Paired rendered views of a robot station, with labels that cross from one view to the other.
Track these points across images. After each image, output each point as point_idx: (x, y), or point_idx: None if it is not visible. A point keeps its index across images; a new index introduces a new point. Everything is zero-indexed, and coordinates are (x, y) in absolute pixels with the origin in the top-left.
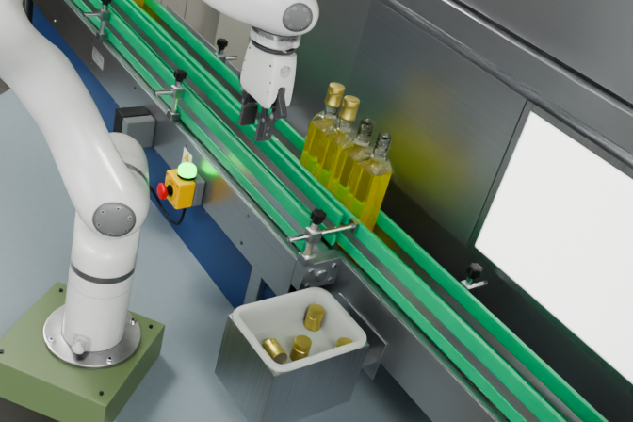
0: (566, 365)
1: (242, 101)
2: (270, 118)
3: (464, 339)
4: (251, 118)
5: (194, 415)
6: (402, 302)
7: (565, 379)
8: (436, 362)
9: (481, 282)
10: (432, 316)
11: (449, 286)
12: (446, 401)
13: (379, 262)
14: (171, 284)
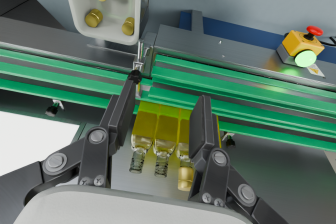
0: (17, 95)
1: (220, 155)
2: (55, 155)
3: (12, 66)
4: (192, 123)
5: None
6: (80, 68)
7: None
8: (35, 48)
9: (62, 108)
10: (48, 70)
11: (66, 94)
12: (28, 35)
13: (108, 82)
14: None
